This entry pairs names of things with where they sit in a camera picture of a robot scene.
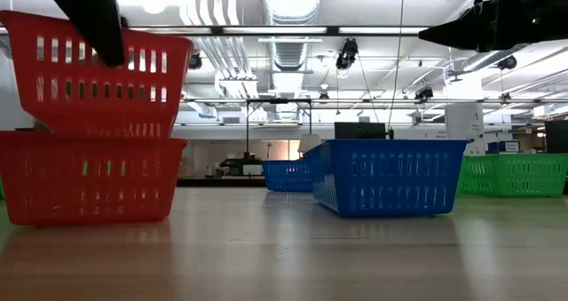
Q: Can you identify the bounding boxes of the black background table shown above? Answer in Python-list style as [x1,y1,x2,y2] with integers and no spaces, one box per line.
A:
[176,177,267,188]

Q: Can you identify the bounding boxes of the black computer monitor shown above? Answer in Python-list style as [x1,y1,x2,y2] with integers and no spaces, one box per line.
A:
[334,122,388,140]

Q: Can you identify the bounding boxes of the black metal frame stand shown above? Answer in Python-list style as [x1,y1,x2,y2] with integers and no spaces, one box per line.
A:
[245,98,313,160]

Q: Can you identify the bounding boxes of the blue storage bins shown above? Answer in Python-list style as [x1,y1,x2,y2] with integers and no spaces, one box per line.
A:
[486,139,521,154]

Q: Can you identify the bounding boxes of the black hanging ceiling device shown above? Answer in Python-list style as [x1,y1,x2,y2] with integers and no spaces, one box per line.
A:
[335,37,359,71]

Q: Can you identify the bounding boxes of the thin hanging cable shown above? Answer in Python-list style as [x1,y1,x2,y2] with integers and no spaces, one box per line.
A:
[387,0,406,131]

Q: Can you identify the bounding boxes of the red plastic basket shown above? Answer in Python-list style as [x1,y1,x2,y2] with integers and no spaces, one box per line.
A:
[0,10,195,139]
[0,130,189,227]

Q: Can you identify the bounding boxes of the white pillar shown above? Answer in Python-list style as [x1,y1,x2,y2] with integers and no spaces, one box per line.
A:
[445,103,485,156]

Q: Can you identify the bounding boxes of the blue plastic basket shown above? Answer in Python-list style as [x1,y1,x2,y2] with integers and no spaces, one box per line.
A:
[260,159,314,193]
[304,139,470,218]

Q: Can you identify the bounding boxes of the black screen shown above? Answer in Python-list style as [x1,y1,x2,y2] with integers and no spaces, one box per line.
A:
[544,119,568,154]

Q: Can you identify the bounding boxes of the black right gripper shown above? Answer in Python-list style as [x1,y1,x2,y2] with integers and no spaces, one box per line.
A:
[418,0,568,53]

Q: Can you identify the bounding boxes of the white lampshade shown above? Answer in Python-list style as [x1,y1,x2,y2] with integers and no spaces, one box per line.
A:
[297,133,321,158]

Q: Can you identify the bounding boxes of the grey horizontal rail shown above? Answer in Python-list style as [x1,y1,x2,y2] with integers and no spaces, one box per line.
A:
[181,97,568,105]

